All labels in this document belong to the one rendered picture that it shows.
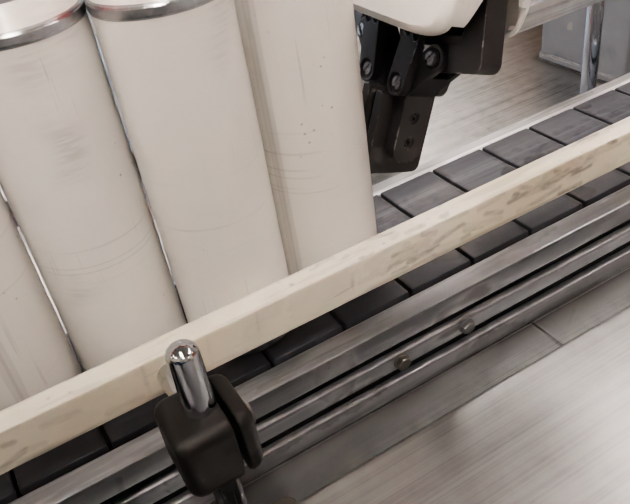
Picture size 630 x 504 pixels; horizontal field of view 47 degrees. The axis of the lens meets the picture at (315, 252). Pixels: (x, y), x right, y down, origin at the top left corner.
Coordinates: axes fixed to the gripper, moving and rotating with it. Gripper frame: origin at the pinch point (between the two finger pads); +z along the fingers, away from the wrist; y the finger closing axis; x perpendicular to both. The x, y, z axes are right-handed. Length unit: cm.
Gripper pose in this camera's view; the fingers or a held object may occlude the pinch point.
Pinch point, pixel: (391, 128)
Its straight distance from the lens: 36.3
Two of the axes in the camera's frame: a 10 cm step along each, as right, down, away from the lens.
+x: 8.5, -1.0, 5.2
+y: 5.0, 4.6, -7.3
